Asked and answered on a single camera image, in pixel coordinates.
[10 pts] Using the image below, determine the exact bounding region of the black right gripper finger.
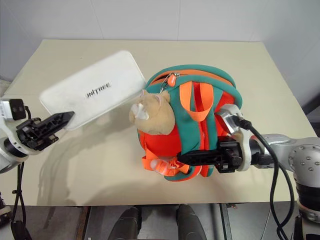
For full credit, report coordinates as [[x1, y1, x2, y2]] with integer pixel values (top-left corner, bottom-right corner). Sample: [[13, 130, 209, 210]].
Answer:
[[176, 148, 223, 167]]

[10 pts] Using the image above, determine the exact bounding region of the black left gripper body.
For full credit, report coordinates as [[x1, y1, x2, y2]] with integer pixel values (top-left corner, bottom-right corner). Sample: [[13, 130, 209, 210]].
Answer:
[[15, 117, 60, 152]]

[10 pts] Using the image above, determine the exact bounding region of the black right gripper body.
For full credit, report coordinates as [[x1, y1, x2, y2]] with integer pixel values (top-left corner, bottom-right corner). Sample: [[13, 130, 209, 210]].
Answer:
[[216, 136, 244, 174]]

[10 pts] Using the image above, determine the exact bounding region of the orange and teal backpack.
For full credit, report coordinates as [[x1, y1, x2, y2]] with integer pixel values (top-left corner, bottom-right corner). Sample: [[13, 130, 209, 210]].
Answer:
[[136, 64, 244, 182]]

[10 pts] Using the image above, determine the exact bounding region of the white Unitree zipper case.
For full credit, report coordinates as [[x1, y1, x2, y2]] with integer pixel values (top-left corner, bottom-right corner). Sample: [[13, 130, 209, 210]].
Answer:
[[39, 49, 147, 132]]

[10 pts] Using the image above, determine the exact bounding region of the dark rounded shape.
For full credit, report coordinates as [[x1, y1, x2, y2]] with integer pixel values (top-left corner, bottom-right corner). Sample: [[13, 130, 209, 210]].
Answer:
[[175, 203, 205, 240], [109, 206, 141, 240]]

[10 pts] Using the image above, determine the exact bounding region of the dark metal table leg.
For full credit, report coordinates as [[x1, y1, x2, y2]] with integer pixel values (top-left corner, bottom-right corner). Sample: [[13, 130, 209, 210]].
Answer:
[[219, 203, 235, 240]]

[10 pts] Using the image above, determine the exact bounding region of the brown table leg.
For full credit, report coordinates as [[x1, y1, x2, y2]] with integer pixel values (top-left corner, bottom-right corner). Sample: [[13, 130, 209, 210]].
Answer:
[[74, 206, 91, 240]]

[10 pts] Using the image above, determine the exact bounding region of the dark furniture piece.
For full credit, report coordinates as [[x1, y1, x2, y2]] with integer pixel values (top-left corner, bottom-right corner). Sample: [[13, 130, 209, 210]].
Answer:
[[304, 98, 320, 138]]

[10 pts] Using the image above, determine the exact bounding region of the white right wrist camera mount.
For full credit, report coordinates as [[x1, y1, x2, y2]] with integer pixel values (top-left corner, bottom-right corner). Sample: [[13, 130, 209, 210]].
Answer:
[[216, 104, 255, 173]]

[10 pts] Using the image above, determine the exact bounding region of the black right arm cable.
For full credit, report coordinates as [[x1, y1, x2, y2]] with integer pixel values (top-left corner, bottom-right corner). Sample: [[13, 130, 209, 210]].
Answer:
[[233, 115, 296, 240]]

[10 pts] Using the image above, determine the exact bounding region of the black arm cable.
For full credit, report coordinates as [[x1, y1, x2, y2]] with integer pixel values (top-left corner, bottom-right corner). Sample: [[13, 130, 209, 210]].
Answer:
[[233, 115, 296, 240], [9, 105, 34, 240]]

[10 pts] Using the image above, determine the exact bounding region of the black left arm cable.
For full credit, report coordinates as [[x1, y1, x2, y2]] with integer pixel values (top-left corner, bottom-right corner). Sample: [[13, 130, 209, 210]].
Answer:
[[9, 105, 34, 240]]

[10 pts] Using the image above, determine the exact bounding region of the beige plush cat keychain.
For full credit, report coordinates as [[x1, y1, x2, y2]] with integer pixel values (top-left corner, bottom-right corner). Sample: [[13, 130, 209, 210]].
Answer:
[[128, 89, 176, 136]]

